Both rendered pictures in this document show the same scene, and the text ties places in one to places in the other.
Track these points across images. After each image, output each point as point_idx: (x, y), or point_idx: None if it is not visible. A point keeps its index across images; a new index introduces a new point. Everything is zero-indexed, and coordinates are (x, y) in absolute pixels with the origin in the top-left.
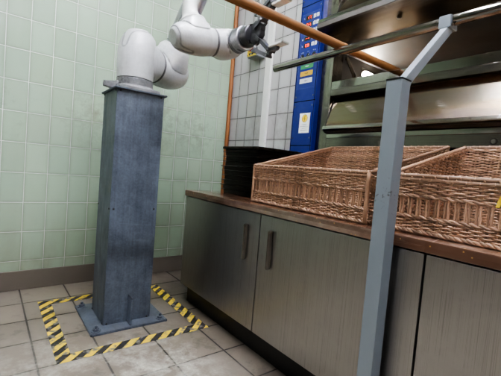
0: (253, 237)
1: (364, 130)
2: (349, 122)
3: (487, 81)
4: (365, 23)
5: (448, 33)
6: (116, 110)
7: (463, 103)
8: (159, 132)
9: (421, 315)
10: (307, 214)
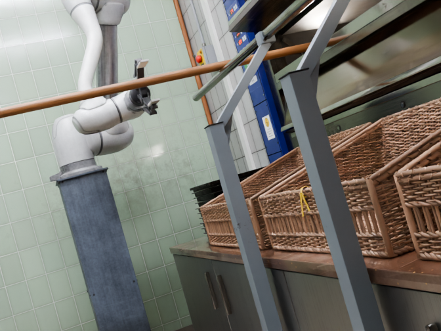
0: (215, 284)
1: None
2: None
3: (379, 40)
4: (265, 12)
5: (266, 48)
6: (65, 201)
7: (368, 70)
8: (112, 204)
9: (300, 327)
10: (231, 251)
